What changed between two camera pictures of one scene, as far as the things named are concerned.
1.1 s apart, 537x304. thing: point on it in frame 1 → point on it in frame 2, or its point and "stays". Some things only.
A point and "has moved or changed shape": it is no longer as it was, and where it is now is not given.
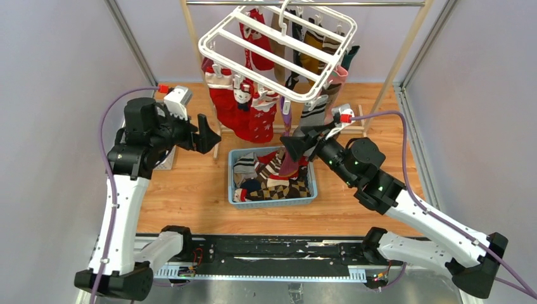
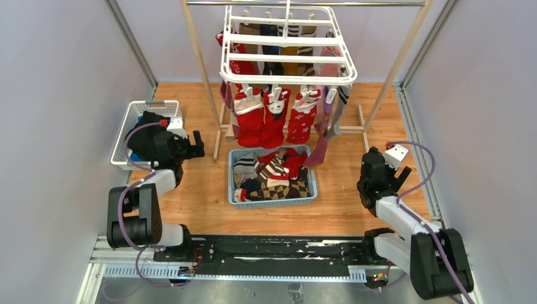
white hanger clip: [286, 106] → [332, 94]
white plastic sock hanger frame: [289, 50] has moved or changed shape
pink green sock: [337, 76] → [331, 50]
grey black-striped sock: [311, 118] → [342, 95]
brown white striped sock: [328, 45] → [306, 69]
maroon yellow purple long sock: [289, 166] → [318, 157]
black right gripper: [297, 145] → [394, 182]
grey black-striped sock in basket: [244, 167] stays
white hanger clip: [262, 92] → [304, 92]
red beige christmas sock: [240, 120] → [250, 119]
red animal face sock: [242, 99] → [275, 114]
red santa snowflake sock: [262, 116] → [301, 118]
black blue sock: [297, 34] → [276, 68]
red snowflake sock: [252, 61] → [245, 68]
